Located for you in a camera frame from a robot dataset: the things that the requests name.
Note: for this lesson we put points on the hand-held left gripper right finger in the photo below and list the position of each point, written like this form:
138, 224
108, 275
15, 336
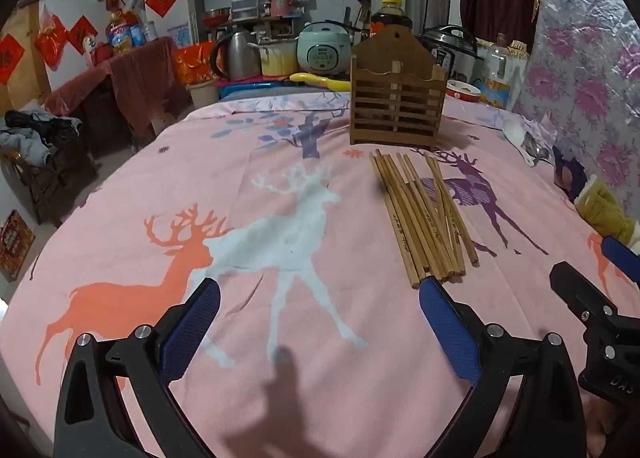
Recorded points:
447, 328

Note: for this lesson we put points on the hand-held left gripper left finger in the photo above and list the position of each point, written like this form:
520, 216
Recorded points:
192, 328

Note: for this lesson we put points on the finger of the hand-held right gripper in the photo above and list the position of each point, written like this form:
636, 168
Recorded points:
575, 288
620, 254

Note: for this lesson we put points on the pile of wooden chopsticks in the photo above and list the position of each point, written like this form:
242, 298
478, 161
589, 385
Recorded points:
415, 218

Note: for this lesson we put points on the wooden chopstick holder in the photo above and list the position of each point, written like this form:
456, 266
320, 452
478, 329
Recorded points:
395, 63

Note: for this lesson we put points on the yellow fuzzy cloth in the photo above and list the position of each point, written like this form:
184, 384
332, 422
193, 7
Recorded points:
602, 208

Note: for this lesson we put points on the metal spoon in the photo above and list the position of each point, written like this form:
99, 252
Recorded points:
537, 151

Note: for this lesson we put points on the pink deer printed bed sheet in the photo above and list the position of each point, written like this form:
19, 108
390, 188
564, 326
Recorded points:
200, 188

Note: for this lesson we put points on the white ceramic spoon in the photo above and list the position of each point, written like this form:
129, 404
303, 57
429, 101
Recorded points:
515, 131

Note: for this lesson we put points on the floral plastic sheet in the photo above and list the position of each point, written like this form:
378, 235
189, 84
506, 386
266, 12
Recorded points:
590, 63

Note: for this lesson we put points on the printed cardboard box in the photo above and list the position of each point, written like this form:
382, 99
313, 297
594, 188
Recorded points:
15, 243

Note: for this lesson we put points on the clear plastic oil bottle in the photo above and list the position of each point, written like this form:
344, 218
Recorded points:
497, 73

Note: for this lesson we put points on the red and white bowl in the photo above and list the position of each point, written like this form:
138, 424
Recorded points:
462, 91

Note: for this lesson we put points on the white plastic bucket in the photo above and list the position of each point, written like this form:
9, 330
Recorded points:
202, 91

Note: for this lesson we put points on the blue low table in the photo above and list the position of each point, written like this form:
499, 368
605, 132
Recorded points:
245, 87

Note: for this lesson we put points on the pile of dark clothes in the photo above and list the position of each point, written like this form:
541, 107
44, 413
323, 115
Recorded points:
30, 133

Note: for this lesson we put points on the orange gift box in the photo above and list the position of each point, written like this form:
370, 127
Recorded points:
195, 63

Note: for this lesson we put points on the black steel pressure cooker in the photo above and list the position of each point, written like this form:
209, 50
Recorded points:
455, 46

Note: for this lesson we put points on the red cloth covered table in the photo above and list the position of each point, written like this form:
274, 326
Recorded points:
135, 68

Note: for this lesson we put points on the steel electric kettle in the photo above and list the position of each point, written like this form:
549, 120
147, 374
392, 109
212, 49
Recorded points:
240, 56

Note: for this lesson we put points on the yellow frying pan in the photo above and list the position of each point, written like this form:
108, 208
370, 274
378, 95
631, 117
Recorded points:
320, 81

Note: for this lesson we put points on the yellow banded cooking pot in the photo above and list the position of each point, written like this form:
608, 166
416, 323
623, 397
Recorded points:
275, 61

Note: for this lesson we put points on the blue tin can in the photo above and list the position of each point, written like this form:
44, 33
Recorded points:
137, 33

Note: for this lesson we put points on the light green rice cooker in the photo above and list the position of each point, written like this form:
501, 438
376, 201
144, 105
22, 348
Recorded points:
322, 51

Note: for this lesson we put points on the yellow cooking oil bottle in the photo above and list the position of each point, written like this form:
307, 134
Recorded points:
119, 31

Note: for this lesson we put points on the red metal basin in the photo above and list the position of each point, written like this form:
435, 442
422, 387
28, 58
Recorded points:
217, 16

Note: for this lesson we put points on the dark soy sauce bottle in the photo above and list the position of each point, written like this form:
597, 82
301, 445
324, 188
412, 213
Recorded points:
392, 18

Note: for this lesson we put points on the red paper wall decoration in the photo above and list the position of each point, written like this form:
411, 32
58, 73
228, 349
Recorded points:
50, 38
7, 56
82, 34

